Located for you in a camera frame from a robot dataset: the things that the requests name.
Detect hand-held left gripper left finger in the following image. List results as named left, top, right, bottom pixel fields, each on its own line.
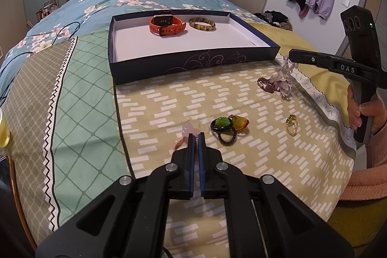
left=36, top=133, right=195, bottom=258

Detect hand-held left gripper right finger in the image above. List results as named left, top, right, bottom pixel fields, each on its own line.
left=198, top=133, right=354, bottom=258

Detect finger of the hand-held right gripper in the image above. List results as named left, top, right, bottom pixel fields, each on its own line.
left=289, top=49, right=353, bottom=75

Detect clear crystal bead bracelet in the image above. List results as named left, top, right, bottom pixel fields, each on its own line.
left=274, top=55, right=300, bottom=100

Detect black ring with green stone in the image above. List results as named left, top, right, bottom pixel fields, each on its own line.
left=211, top=117, right=237, bottom=146

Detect gold and green beaded ring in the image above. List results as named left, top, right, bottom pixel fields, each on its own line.
left=286, top=114, right=300, bottom=136

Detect dark blue shallow box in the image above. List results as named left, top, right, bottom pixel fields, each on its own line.
left=108, top=11, right=281, bottom=86

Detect person's right forearm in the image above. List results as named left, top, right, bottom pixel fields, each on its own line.
left=364, top=125, right=387, bottom=171

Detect person's right hand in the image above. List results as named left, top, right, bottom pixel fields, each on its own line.
left=347, top=84, right=387, bottom=138

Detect pile of dark clothes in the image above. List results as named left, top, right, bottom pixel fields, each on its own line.
left=252, top=11, right=293, bottom=32

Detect tortoiseshell bangle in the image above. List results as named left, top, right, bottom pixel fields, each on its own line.
left=189, top=18, right=216, bottom=33

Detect person's pink sweater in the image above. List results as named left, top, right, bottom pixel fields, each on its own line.
left=339, top=169, right=387, bottom=205

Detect orange smartwatch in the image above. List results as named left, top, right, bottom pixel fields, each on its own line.
left=149, top=15, right=187, bottom=36

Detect olive cloth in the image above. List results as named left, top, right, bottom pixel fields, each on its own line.
left=328, top=198, right=387, bottom=258

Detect yellow translucent object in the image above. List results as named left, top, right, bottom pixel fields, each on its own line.
left=0, top=119, right=11, bottom=148

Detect cluttered bedside items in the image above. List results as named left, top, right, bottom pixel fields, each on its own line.
left=36, top=0, right=59, bottom=21

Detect black charger cable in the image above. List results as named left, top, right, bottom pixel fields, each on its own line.
left=0, top=22, right=81, bottom=104

